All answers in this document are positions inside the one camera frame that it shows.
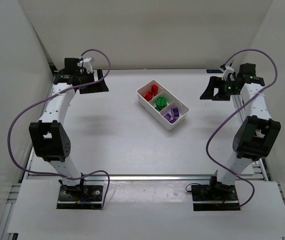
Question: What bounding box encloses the purple paw print lego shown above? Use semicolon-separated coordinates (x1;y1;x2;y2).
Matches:
171;107;180;119

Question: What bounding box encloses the red rounded lego brick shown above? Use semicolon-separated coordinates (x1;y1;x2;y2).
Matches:
144;91;154;102

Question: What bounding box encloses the green square lego brick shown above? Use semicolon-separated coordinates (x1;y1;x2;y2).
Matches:
155;96;167;112

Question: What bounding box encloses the purple curved lego brick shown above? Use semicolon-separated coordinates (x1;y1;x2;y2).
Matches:
168;118;178;124

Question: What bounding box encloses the red sloped lego brick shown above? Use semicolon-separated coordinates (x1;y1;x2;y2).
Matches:
150;84;159;96

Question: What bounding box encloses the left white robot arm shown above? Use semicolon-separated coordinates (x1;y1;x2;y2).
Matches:
28;57;109;188

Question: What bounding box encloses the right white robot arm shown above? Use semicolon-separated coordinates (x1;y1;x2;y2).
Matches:
200;63;281;191

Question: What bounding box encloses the blue label sticker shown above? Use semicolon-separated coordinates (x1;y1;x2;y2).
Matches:
206;69;223;74

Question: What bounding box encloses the white three-compartment tray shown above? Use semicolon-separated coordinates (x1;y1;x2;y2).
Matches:
136;80;190;131

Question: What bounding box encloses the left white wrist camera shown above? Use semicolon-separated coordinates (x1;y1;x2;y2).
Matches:
78;57;94;73

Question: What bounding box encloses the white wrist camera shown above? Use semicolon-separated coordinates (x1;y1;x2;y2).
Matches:
219;64;234;81
78;57;94;73

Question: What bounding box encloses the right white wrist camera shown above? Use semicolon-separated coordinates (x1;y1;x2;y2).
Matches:
219;64;234;81

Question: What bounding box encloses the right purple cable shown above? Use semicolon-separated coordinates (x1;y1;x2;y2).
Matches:
205;48;256;207

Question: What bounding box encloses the purple cable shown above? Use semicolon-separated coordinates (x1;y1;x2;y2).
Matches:
205;48;256;207
7;48;112;210

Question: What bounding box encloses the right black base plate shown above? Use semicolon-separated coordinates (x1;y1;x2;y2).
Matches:
190;184;241;212

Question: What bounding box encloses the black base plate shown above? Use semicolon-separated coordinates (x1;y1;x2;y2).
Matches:
190;184;241;212
56;185;104;210

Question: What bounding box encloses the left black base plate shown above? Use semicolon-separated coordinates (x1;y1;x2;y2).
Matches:
56;185;104;210

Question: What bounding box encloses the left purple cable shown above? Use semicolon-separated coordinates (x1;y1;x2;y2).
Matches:
7;48;112;210

